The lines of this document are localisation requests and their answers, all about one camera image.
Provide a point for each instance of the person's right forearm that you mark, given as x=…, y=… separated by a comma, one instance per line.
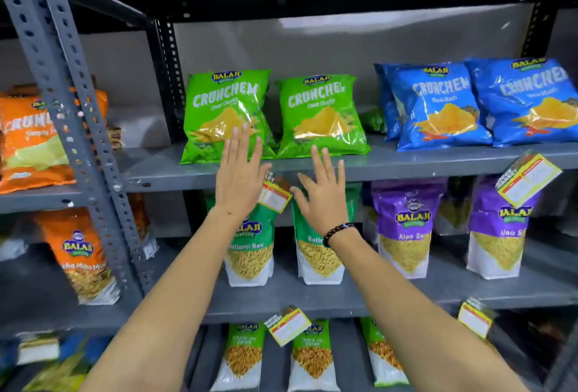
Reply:
x=406, y=315

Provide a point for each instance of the grey metal shelf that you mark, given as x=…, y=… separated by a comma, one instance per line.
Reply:
x=406, y=162
x=40, y=201

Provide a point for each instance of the person's left hand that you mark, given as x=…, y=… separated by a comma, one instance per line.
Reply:
x=237, y=184

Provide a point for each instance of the green Balaji sev pouch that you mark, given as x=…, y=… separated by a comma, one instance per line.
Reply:
x=316, y=261
x=253, y=252

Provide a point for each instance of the person's left forearm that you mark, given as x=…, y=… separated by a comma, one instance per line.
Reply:
x=180, y=306

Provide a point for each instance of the green snack pouch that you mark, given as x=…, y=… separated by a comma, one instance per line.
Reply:
x=241, y=355
x=384, y=355
x=314, y=360

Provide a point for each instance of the yellow white price tag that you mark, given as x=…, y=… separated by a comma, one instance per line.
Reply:
x=528, y=179
x=474, y=319
x=273, y=200
x=289, y=326

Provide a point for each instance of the small brown packet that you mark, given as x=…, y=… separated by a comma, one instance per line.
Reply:
x=115, y=136

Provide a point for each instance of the person's right hand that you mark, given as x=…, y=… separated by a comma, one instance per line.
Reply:
x=327, y=206

